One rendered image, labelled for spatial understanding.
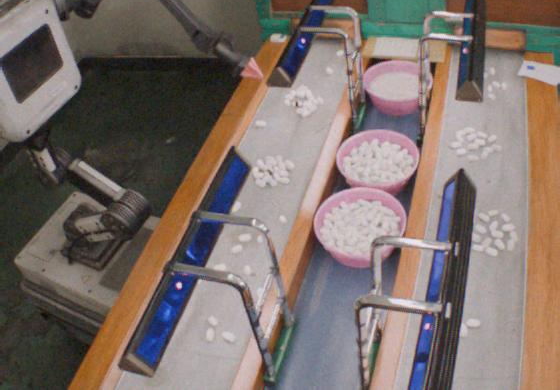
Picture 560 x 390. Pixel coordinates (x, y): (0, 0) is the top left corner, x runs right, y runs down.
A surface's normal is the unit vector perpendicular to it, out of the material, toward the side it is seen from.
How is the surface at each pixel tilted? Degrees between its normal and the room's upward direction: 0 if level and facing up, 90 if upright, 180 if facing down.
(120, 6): 90
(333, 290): 0
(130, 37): 89
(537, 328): 0
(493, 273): 0
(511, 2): 90
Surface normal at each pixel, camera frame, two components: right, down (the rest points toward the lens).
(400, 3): -0.29, 0.68
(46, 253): -0.14, -0.73
